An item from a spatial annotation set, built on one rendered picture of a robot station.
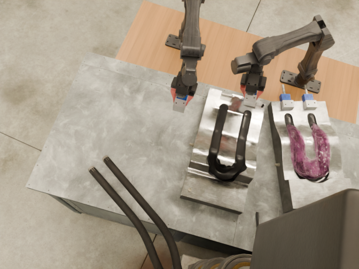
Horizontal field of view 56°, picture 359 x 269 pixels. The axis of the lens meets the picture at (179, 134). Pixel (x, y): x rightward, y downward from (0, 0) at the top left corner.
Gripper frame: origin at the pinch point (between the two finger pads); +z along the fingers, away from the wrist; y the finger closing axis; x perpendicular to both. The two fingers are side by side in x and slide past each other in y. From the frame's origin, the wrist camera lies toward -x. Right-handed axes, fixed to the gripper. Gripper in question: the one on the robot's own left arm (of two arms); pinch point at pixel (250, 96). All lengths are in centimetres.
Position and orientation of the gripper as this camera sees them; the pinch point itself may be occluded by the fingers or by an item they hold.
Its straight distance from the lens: 149.1
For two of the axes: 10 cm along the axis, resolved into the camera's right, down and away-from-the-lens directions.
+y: 9.6, 1.9, -2.1
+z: 0.2, 6.9, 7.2
